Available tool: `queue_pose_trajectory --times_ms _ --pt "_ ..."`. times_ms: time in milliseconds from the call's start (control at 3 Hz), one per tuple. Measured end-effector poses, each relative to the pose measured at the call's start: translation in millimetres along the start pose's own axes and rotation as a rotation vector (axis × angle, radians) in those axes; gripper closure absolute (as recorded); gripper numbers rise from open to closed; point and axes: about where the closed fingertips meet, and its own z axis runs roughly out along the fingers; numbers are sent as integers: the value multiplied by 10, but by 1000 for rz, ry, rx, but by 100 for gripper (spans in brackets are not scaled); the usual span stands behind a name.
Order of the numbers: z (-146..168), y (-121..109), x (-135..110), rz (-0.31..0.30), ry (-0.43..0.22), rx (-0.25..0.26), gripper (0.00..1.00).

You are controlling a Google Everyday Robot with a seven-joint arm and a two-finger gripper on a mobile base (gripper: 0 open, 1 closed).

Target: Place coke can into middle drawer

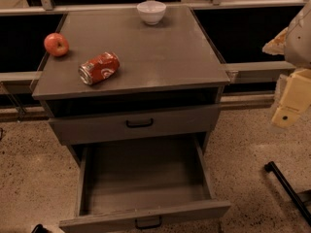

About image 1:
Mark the open grey bottom drawer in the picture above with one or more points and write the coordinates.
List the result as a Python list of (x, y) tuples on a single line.
[(124, 180)]

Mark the black bottom drawer handle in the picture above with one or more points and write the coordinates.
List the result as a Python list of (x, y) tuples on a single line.
[(148, 223)]

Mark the black object bottom left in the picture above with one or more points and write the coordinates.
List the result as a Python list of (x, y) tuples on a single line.
[(39, 228)]

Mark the grey drawer cabinet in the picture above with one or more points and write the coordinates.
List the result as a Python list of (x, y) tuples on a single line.
[(168, 65)]

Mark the black middle drawer handle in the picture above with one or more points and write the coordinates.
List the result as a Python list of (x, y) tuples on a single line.
[(139, 124)]

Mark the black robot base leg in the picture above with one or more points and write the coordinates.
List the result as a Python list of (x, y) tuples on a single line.
[(302, 200)]

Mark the grey middle drawer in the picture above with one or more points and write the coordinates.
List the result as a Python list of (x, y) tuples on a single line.
[(76, 130)]

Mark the red coke can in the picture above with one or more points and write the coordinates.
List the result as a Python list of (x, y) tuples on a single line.
[(99, 68)]

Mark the white ceramic bowl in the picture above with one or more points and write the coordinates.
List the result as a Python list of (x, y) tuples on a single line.
[(151, 12)]

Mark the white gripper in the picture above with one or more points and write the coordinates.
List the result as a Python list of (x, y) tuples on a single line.
[(299, 44)]

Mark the black drawer handle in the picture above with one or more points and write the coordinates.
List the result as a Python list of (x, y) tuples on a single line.
[(139, 124), (148, 223)]

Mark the red apple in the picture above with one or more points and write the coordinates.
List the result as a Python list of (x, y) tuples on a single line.
[(56, 44)]

